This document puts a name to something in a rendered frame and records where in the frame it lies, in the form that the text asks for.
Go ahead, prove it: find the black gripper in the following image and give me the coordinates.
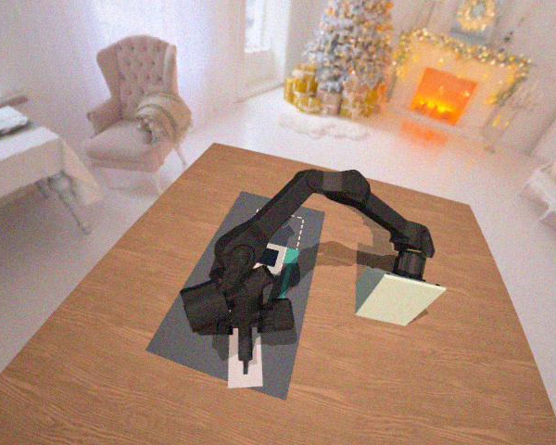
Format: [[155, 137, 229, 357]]
[[197, 298, 295, 336]]

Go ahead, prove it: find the dark grey flat mat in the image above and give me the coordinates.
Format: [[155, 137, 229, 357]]
[[146, 191, 325, 400]]

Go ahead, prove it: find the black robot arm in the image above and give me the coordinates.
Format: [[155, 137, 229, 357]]
[[180, 168, 435, 332]]

